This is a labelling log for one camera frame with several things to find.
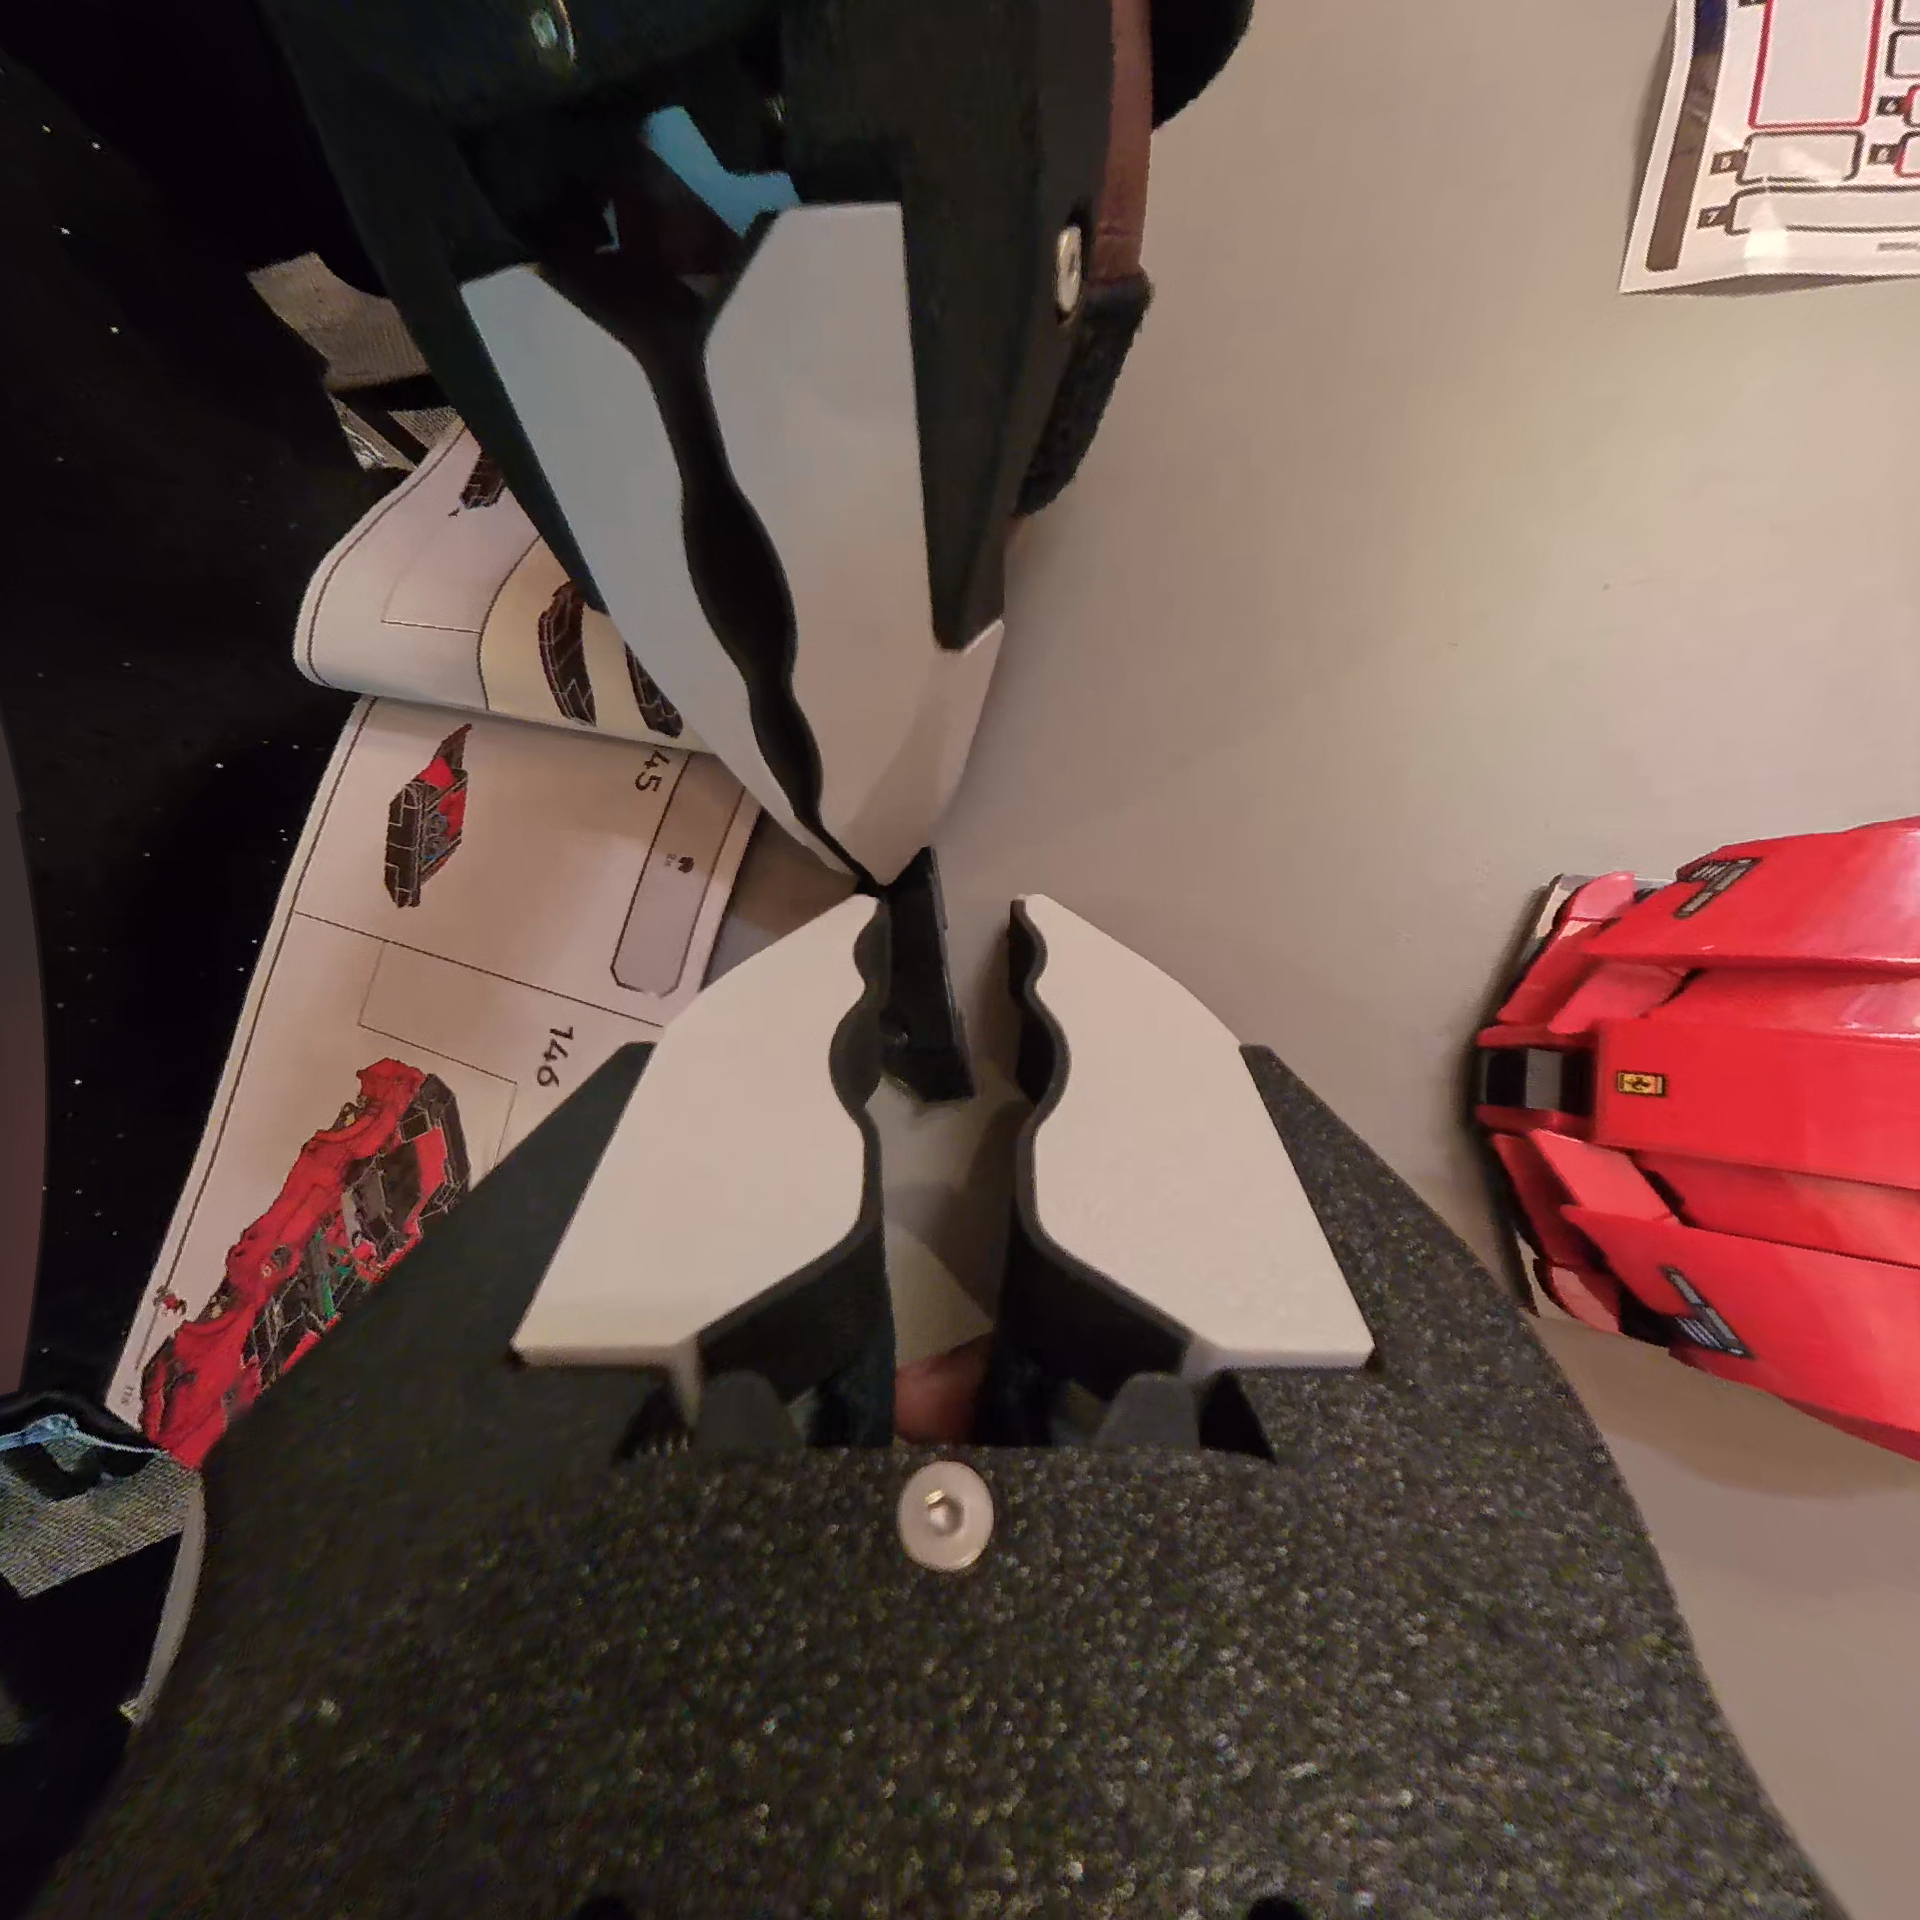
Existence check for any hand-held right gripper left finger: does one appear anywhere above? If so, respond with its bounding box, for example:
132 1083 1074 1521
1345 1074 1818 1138
510 894 894 1379

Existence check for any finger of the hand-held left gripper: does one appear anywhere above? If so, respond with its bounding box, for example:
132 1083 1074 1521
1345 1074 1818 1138
703 198 1007 894
462 259 879 885

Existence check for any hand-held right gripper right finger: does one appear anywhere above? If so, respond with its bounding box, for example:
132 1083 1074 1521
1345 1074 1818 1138
1001 894 1379 1379

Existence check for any person's left forearm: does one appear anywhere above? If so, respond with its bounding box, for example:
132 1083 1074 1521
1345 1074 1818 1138
1145 0 1258 134

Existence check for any lego instruction booklet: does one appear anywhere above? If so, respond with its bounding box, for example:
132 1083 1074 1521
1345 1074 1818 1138
104 426 767 1472

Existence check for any red lego car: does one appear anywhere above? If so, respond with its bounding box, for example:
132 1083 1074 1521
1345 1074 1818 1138
1474 817 1920 1464

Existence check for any person's left hand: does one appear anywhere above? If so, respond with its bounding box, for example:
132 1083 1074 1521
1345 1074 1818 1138
1094 0 1160 295

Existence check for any person's right hand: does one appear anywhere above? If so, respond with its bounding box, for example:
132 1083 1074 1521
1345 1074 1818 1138
894 1339 996 1446

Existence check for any grey woven fabric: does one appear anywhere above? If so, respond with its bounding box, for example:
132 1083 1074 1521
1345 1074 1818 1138
0 1392 208 1728
244 253 459 480

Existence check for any white sticker sheet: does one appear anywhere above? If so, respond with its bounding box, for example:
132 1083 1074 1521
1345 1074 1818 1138
1620 0 1920 295

